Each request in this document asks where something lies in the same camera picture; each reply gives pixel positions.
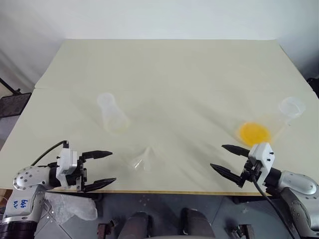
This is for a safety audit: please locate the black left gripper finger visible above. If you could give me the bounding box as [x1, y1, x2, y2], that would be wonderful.
[82, 177, 118, 193]
[82, 150, 113, 162]

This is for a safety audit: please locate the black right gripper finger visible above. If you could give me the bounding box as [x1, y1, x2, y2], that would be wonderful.
[209, 163, 242, 186]
[221, 144, 251, 158]

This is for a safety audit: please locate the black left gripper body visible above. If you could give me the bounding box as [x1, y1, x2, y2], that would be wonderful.
[66, 154, 88, 193]

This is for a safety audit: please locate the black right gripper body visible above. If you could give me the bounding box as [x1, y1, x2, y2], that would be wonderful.
[238, 158, 263, 188]

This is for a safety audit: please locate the large clear conical flask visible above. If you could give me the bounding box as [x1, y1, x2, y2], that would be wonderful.
[235, 96, 307, 147]

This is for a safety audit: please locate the small clear conical flask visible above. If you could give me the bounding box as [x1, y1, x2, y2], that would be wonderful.
[96, 92, 131, 135]

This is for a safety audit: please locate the clear plastic funnel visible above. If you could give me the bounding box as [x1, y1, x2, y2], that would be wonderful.
[126, 146, 154, 174]

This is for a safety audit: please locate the clear plastic bag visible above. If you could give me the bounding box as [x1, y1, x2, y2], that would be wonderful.
[37, 192, 98, 239]

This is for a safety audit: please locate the dark rounded shape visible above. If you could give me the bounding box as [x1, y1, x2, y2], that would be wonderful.
[121, 211, 153, 239]
[180, 207, 216, 239]

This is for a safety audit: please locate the black metal stand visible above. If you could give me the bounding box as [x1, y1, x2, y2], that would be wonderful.
[0, 77, 32, 120]

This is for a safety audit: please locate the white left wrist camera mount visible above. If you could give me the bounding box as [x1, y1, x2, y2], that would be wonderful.
[56, 148, 79, 188]

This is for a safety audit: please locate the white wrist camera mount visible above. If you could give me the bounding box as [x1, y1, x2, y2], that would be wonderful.
[56, 148, 79, 188]
[248, 142, 276, 185]

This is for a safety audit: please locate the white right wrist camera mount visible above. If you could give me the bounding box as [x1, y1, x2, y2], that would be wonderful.
[248, 142, 276, 185]

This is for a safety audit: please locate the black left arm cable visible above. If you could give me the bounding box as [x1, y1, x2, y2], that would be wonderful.
[30, 140, 70, 167]

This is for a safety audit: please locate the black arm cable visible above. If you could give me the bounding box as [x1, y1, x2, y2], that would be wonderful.
[251, 169, 301, 239]
[30, 140, 70, 167]

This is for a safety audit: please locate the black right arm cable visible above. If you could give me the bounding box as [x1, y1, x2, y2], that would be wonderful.
[251, 169, 301, 239]

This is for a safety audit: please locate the rusty metal bracket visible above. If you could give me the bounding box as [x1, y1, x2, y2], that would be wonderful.
[98, 219, 118, 236]
[231, 223, 255, 239]

